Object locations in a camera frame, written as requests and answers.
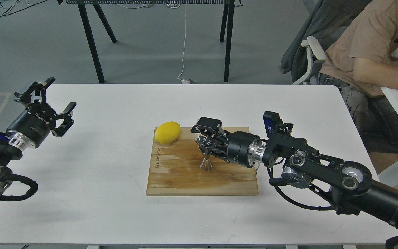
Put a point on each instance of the grey jacket on chair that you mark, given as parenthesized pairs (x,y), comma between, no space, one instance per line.
(326,23)

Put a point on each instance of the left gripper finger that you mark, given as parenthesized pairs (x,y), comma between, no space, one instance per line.
(34,96)
(67,122)

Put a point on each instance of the yellow lemon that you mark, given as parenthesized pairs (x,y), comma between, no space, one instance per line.
(167,133)

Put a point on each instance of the wooden cutting board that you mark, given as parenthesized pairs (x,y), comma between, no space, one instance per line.
(175,171)

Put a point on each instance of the white office chair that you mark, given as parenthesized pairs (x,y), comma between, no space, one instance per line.
(316,56)

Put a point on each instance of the black metal table frame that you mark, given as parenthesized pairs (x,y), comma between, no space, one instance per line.
(118,35)

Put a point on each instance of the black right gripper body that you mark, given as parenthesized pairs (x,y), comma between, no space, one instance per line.
(242,147)

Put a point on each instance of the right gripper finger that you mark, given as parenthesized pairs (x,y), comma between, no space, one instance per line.
(216,150)
(208,130)

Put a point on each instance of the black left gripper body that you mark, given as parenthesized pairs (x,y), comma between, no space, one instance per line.
(31,128)

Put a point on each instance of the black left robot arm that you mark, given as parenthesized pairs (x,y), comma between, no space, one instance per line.
(15,187)

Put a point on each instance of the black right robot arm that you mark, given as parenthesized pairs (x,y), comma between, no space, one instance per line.
(347,186)

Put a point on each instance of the person in brown shirt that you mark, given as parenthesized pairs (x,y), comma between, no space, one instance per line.
(362,61)

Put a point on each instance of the steel double jigger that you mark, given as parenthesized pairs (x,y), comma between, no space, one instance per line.
(200,139)

